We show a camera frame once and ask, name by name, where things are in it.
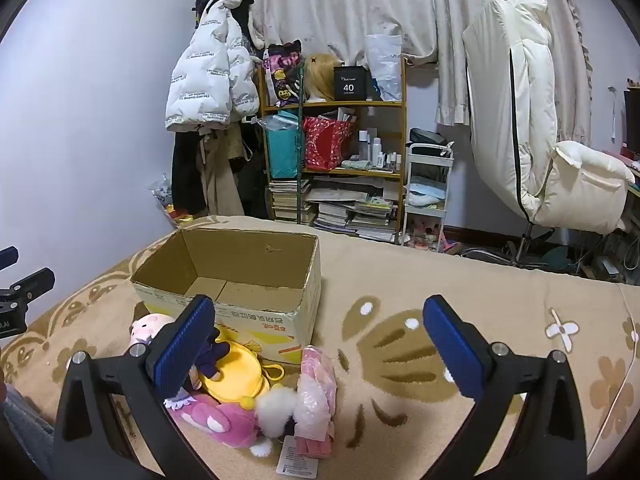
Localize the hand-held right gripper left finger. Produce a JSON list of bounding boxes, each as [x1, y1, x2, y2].
[[50, 294, 221, 480]]

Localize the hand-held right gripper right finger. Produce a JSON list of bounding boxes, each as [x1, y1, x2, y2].
[[422, 294, 588, 480]]

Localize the purple haired plush doll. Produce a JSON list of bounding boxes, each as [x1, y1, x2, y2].
[[164, 327, 233, 411]]

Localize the yellow plush toy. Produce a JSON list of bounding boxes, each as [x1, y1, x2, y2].
[[197, 327, 286, 411]]

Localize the brown cardboard box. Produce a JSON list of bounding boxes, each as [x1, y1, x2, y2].
[[130, 227, 322, 361]]

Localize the pink plush toy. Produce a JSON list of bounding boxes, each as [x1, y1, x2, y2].
[[167, 392, 266, 448]]

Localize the pink plastic packet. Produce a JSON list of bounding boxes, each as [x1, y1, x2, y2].
[[292, 345, 338, 458]]

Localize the small pink pig plush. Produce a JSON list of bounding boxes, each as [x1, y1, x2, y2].
[[129, 312, 176, 356]]

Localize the beige printed blanket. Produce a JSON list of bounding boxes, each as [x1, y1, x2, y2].
[[0, 215, 640, 480]]

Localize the white fluffy plush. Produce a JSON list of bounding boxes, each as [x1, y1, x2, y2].
[[252, 387, 301, 458]]

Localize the person's grey pants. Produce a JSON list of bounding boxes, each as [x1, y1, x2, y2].
[[0, 384, 57, 480]]

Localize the pink toys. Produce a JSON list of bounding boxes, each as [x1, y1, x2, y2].
[[409, 214, 462, 256]]

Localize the plastic bag with snacks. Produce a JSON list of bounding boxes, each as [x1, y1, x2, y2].
[[148, 174, 197, 224]]

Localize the light blue cloth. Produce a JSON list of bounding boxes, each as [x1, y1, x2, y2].
[[406, 181, 447, 209]]

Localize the white paper tag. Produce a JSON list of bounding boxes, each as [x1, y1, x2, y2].
[[277, 435, 321, 480]]

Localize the pile of books and papers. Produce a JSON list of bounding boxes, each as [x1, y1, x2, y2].
[[305, 184, 401, 242]]

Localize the black hanging coat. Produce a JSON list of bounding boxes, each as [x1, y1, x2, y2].
[[171, 130, 208, 216]]

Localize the beige hanging coat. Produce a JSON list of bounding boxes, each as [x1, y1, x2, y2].
[[197, 124, 252, 217]]

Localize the stack of old books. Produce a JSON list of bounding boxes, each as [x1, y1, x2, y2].
[[270, 179, 311, 226]]

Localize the white trolley cart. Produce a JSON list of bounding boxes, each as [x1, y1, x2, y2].
[[402, 142, 456, 254]]

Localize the group of toiletry bottles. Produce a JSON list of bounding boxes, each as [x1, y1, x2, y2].
[[357, 130, 403, 171]]

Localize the black bag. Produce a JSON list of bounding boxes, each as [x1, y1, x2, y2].
[[410, 127, 449, 148]]

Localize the teal shopping bag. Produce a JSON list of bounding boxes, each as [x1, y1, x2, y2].
[[264, 114, 306, 181]]

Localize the wooden shelf unit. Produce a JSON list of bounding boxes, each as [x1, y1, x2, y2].
[[257, 57, 408, 246]]

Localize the red patterned bag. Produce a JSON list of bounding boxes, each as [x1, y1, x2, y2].
[[302, 115, 355, 172]]

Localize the cream hanging coat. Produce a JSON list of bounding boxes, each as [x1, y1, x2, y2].
[[462, 0, 636, 267]]

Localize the white puffer jacket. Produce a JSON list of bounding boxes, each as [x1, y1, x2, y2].
[[165, 0, 261, 133]]

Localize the black box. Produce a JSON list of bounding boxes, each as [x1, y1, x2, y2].
[[334, 65, 373, 102]]

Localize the clear plastic bag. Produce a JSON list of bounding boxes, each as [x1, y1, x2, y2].
[[365, 34, 405, 102]]

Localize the cartoon printed bag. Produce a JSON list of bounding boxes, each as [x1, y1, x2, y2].
[[262, 40, 306, 109]]

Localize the black monitor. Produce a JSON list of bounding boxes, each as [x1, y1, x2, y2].
[[622, 85, 640, 157]]

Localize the blond wig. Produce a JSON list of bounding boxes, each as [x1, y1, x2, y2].
[[304, 53, 342, 104]]

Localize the black hooded garment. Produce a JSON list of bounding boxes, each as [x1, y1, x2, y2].
[[194, 0, 257, 52]]

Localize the cream patterned curtain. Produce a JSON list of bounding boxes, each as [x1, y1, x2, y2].
[[250, 0, 596, 142]]

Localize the white cable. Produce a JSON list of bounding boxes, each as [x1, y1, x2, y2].
[[585, 284, 640, 463]]

